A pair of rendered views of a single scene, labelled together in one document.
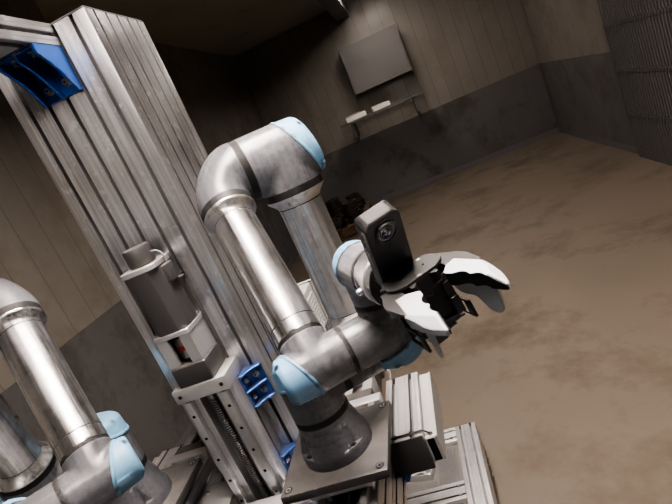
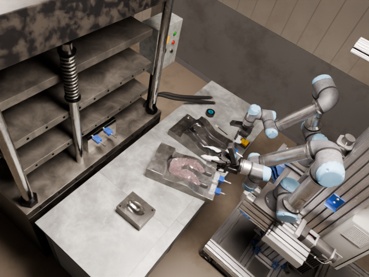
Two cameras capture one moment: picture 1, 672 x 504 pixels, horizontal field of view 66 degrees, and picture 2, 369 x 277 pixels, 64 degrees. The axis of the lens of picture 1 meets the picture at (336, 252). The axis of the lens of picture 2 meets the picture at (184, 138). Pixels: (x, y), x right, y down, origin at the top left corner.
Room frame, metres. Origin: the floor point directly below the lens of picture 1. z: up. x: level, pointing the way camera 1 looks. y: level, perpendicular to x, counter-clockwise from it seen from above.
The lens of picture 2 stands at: (0.54, -1.05, 2.59)
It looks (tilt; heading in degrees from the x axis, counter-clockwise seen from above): 49 degrees down; 104
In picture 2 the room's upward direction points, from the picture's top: 17 degrees clockwise
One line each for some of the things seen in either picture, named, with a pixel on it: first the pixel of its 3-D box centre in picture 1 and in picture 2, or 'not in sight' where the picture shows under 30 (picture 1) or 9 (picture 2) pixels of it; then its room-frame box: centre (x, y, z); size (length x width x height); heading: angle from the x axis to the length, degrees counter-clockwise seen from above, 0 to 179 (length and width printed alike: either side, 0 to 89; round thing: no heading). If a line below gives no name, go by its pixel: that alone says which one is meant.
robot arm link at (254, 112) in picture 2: not in sight; (252, 113); (0.57, 0.53, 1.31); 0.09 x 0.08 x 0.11; 28
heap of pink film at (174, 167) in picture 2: not in sight; (186, 168); (0.33, 0.16, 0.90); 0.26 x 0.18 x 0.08; 7
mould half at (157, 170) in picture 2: not in sight; (185, 172); (0.33, 0.15, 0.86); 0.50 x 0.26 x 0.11; 7
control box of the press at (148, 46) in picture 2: not in sight; (152, 93); (-0.35, 0.85, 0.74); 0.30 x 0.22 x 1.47; 80
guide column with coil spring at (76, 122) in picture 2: not in sight; (77, 132); (-0.35, -0.14, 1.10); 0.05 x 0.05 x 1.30
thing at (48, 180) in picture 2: not in sight; (67, 125); (-0.66, 0.08, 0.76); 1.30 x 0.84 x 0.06; 80
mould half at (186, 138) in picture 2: not in sight; (202, 137); (0.31, 0.52, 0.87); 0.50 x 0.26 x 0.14; 170
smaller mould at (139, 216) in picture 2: not in sight; (135, 210); (0.19, -0.27, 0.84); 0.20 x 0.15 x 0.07; 170
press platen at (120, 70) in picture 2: not in sight; (54, 69); (-0.71, 0.09, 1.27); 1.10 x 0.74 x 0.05; 80
